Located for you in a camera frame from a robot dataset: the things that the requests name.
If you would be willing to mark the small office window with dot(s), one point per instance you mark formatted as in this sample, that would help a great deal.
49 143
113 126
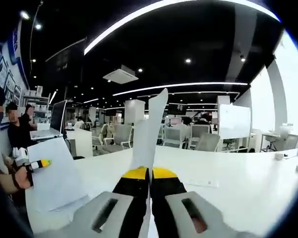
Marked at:
260 106

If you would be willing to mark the silver laptop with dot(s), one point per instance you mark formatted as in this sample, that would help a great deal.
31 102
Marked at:
47 135

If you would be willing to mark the white whiteboard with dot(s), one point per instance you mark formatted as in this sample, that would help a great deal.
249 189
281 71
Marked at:
234 121

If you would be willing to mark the small white desk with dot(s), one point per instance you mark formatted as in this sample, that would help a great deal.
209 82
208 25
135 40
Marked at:
280 138

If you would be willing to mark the white power adapter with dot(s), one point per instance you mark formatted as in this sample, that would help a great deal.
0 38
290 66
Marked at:
284 157

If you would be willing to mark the large office window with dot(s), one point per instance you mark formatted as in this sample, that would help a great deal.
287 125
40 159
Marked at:
293 99

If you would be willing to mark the black computer monitor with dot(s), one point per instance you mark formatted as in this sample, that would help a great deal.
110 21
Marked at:
58 116

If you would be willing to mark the white ceiling light strip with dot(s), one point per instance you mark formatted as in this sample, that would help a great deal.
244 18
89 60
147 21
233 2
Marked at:
188 84
114 29

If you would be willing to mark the gathered bundle of printing papers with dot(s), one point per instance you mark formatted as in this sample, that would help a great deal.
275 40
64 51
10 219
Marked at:
57 173

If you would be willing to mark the white table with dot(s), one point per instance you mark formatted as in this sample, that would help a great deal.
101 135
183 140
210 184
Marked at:
238 168

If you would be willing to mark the person's left hand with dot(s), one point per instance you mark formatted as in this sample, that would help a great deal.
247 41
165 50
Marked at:
22 179

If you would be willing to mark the single white printing paper sheet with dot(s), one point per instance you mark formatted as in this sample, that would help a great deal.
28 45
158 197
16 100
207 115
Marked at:
146 138

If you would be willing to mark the dark hanging ceiling screen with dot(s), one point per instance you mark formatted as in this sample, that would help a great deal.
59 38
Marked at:
64 57

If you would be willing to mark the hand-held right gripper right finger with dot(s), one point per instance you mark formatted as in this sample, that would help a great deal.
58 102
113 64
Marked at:
181 218

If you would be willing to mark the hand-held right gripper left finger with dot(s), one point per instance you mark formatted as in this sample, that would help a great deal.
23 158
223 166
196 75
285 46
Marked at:
99 218

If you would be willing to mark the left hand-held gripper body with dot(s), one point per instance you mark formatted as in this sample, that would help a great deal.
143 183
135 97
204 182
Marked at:
21 156

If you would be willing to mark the white square pillar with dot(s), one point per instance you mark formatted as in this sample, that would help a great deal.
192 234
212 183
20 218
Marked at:
134 111
223 100

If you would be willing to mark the white side desk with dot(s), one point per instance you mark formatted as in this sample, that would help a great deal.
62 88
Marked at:
79 143

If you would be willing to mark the white ceiling air vent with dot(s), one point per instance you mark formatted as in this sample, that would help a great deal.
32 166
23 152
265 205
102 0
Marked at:
120 74

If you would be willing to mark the blue white wall poster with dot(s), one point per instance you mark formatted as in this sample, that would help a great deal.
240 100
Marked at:
12 81

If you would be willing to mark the white office chair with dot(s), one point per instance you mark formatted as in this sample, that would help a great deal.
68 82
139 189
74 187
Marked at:
208 142
200 130
173 135
123 134
103 135

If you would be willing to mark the white storage shelf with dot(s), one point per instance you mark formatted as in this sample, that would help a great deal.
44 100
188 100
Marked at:
37 104

